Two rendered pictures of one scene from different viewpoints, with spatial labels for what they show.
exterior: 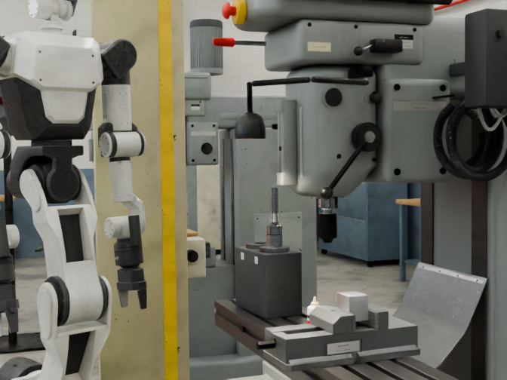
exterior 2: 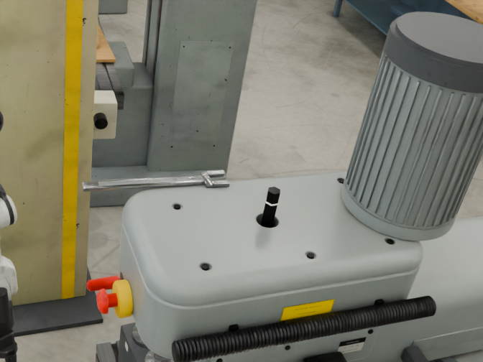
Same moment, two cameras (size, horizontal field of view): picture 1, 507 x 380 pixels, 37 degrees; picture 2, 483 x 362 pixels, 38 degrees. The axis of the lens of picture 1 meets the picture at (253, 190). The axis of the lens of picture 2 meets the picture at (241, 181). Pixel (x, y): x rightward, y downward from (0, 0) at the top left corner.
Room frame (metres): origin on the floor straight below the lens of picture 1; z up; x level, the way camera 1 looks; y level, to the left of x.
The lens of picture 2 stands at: (1.04, -0.02, 2.56)
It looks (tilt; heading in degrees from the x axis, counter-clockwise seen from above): 34 degrees down; 353
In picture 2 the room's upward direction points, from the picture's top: 11 degrees clockwise
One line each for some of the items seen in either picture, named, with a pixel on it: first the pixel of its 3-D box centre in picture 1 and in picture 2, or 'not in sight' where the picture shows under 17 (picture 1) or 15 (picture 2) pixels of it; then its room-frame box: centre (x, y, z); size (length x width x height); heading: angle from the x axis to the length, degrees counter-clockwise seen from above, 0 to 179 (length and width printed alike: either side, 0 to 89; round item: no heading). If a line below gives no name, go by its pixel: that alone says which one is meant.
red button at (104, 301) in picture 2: (229, 10); (108, 300); (1.84, 0.05, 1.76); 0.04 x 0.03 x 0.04; 20
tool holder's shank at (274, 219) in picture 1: (274, 206); not in sight; (2.26, -0.06, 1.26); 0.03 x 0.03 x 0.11
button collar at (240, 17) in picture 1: (238, 10); (122, 298); (1.84, 0.03, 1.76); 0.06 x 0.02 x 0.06; 20
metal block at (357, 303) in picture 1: (352, 306); not in sight; (1.79, -0.23, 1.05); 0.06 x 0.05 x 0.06; 22
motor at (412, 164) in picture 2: not in sight; (424, 127); (2.01, -0.42, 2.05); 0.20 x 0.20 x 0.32
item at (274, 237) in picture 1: (274, 237); (162, 353); (2.26, -0.06, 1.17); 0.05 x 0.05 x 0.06
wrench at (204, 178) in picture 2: not in sight; (157, 182); (1.99, 0.00, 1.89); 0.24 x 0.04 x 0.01; 107
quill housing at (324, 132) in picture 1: (328, 132); not in sight; (1.92, -0.19, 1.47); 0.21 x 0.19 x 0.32; 20
